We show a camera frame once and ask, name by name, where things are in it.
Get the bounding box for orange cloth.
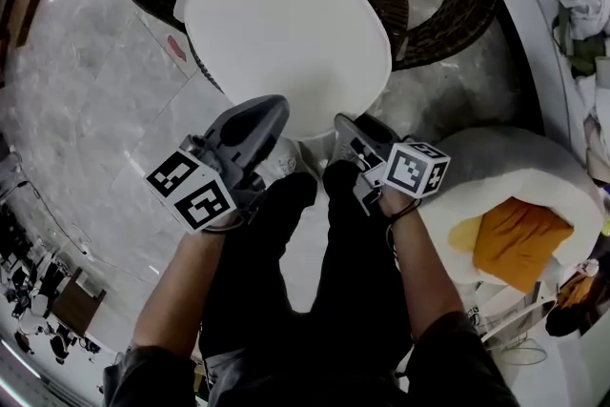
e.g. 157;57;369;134
471;197;576;295

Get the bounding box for white round seat cushion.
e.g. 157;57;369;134
183;0;393;142

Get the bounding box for black floor cable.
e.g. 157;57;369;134
18;178;96;258

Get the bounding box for white window bench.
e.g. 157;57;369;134
504;0;610;187

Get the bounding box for person's left forearm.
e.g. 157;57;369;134
132;223;239;358

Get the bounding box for black left wrist band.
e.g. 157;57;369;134
204;210;245;234

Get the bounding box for person's right forearm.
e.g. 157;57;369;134
378;185;466;342

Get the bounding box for white round armchair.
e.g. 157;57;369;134
417;126;606;288

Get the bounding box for black wrist band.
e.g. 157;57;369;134
204;210;245;234
385;198;423;223

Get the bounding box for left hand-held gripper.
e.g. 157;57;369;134
145;93;292;234

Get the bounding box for person's dark grey shirt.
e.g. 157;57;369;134
102;310;520;407

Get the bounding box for person's right white shoe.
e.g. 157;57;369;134
317;142;356;171

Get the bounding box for orange bag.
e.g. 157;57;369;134
555;274;597;309

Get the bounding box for person's black trousers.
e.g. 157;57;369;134
199;159;416;397

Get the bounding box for round white side table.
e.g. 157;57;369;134
478;295;559;348

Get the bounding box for white plastic bag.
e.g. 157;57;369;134
552;0;610;39

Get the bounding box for green cable loop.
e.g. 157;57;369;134
495;337;549;367

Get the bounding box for person's white shoe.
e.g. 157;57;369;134
260;136;301;180
317;142;356;171

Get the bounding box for dark wooden table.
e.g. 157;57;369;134
50;266;109;337

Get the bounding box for black floor bag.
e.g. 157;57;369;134
545;295;610;339

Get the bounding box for small pink floor item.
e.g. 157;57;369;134
166;34;188;62

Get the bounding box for person's left white shoe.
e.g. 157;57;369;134
260;136;301;180

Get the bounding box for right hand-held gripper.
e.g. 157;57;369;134
334;112;452;215

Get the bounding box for black right wrist band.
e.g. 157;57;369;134
385;198;423;223

